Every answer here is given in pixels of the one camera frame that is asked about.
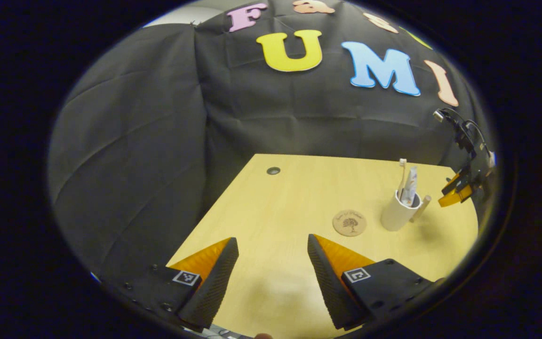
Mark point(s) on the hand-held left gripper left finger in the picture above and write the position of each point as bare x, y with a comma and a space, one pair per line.
212, 287

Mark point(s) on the white toothpaste tube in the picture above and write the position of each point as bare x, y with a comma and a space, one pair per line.
410, 186

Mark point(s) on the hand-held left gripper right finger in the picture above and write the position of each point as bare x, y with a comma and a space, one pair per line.
330, 287

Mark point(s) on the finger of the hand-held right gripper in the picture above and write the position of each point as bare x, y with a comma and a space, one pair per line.
457, 197
453, 184

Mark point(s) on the light wooden desktop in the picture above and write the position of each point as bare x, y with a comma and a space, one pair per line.
280, 212

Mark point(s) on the black desk grommet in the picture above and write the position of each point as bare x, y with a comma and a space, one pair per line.
273, 170

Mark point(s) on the beige toothbrush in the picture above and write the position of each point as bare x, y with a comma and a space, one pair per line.
402, 176

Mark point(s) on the round cork coaster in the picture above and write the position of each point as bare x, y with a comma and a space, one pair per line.
349, 223

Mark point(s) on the black backdrop cloth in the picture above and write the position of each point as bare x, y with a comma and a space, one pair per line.
158, 117

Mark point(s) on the white cup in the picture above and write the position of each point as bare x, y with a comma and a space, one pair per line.
395, 216

